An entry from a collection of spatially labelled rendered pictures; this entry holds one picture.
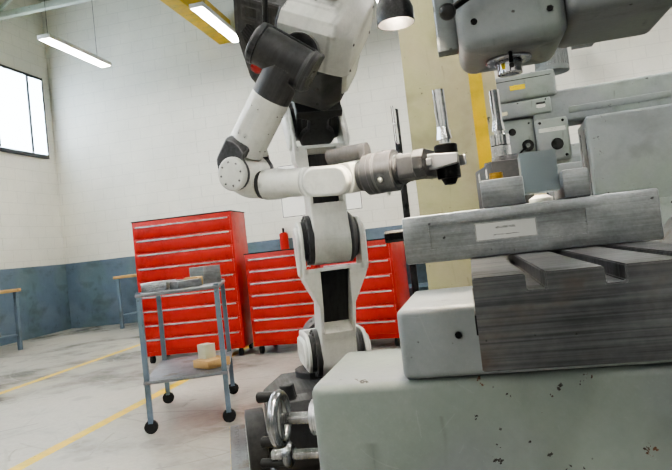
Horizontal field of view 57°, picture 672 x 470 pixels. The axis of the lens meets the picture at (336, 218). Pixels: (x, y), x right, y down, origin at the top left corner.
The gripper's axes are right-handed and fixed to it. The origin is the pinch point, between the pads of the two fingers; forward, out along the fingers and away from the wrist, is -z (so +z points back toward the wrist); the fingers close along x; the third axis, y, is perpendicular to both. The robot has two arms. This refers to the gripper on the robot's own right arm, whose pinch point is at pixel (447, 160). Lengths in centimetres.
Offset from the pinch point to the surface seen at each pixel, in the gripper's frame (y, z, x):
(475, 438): 49, -4, -19
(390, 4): -29.1, 3.0, -13.3
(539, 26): -19.5, -21.8, -8.0
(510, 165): 1.2, -8.5, 18.7
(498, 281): 19, -23, -68
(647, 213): 15.0, -34.4, -27.6
